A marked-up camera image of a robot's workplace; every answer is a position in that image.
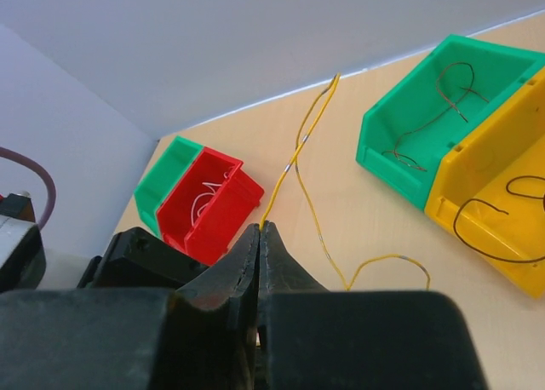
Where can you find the yellow bin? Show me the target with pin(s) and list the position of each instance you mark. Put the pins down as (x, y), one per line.
(489, 189)

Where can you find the right green bin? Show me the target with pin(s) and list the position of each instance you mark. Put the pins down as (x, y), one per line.
(405, 135)

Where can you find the left green bin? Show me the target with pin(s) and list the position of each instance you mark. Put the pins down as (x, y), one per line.
(158, 182)

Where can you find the red bin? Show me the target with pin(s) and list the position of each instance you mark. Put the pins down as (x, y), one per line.
(207, 206)

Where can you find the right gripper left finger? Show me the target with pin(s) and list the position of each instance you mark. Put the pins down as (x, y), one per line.
(201, 336)

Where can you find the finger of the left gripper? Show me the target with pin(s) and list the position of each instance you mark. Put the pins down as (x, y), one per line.
(136, 258)

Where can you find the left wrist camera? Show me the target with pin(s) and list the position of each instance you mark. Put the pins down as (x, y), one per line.
(23, 261)

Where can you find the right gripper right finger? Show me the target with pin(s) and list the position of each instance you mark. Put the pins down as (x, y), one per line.
(314, 338)

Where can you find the green bin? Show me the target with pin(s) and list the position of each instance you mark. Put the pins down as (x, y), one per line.
(405, 135)
(158, 182)

